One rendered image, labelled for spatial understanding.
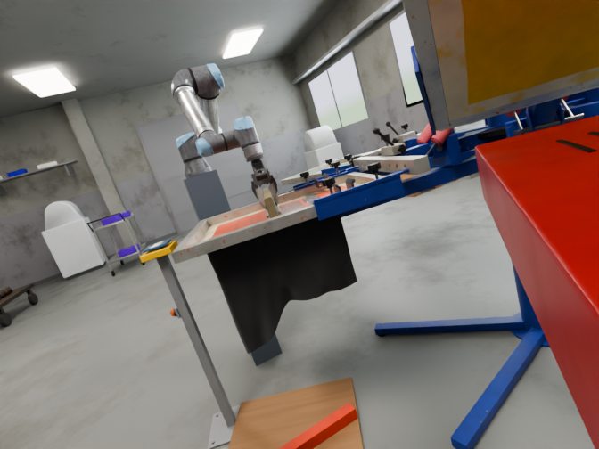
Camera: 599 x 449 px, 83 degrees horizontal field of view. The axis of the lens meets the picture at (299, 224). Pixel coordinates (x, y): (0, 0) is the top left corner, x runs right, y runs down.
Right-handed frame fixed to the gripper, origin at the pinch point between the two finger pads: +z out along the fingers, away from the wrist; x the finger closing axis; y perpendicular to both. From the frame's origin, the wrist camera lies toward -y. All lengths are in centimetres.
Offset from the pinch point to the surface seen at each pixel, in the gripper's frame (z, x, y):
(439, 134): -6, -71, -8
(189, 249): 2.7, 29.2, -27.9
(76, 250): 29, 403, 593
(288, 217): 2.9, -4.0, -28.1
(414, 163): -2, -47, -33
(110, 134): -192, 294, 718
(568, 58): -17, -70, -67
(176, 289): 24, 51, 12
